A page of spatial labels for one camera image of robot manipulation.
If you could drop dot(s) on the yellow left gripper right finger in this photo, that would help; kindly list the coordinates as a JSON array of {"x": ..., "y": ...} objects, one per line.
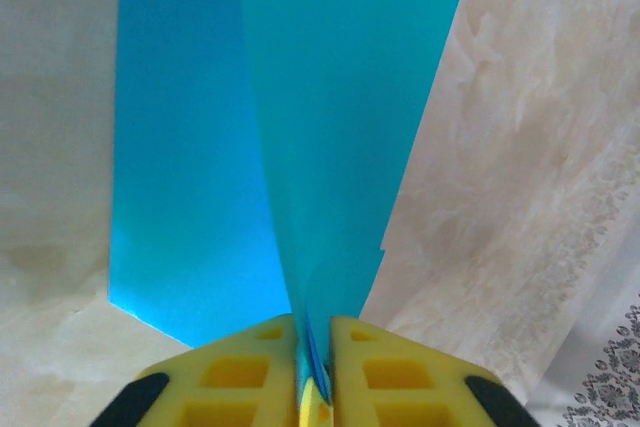
[{"x": 425, "y": 387}]

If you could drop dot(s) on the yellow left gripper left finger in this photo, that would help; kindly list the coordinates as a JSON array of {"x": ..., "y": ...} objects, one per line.
[{"x": 200, "y": 387}]

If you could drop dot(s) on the blue square paper sheet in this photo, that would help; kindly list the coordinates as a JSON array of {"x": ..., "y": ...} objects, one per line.
[{"x": 325, "y": 97}]

